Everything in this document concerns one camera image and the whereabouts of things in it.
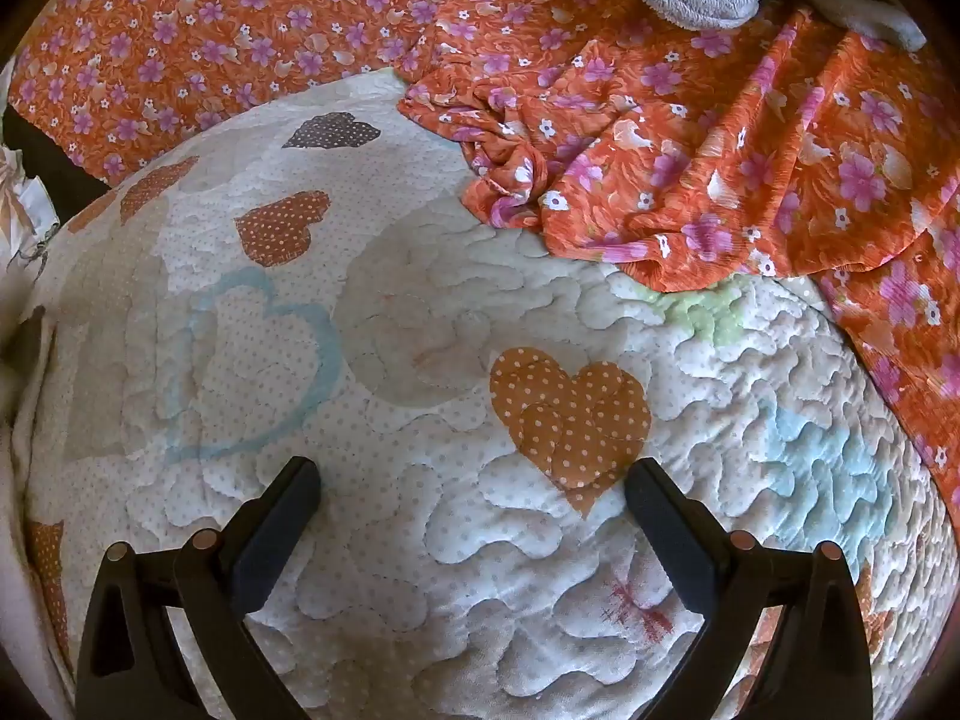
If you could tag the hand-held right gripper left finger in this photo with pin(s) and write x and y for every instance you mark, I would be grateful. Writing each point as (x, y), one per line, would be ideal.
(277, 532)

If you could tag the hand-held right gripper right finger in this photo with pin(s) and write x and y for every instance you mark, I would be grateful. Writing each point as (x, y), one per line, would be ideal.
(667, 532)

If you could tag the orange floral garment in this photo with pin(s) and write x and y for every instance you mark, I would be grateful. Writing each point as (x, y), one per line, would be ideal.
(675, 165)

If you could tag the heart print quilt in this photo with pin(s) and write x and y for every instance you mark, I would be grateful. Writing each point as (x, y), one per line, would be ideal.
(420, 510)

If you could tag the off-white cloth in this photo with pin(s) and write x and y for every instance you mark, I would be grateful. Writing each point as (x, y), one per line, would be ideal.
(22, 540)

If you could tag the orange floral pillow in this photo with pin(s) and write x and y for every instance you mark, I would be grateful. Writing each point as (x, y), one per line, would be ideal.
(187, 30)

